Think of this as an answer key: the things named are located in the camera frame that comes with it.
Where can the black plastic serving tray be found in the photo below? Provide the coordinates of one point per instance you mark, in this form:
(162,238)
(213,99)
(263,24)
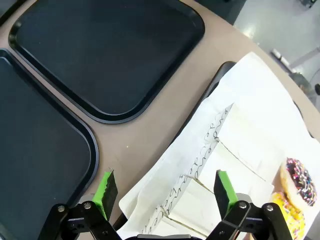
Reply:
(100,50)
(5,12)
(37,137)

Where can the grey chair base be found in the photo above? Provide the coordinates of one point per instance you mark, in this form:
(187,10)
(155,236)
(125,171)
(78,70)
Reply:
(305,58)

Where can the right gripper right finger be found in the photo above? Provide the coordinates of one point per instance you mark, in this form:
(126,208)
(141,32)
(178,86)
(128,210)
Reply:
(225,195)

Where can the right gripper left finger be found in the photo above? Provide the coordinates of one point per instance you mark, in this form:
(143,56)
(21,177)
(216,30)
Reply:
(105,197)

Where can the chocolate sprinkle donut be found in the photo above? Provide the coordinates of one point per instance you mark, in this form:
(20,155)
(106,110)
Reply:
(300,182)

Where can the white folded paper napkin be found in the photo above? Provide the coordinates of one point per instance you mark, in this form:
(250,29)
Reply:
(250,137)
(197,207)
(172,230)
(225,162)

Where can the black tray under paper liner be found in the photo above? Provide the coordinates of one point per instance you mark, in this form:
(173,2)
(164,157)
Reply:
(217,77)

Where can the white printed paper liner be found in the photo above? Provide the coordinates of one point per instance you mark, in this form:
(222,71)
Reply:
(262,82)

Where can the yellow sprinkle donut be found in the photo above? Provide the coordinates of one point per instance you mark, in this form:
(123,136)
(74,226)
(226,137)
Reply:
(290,212)

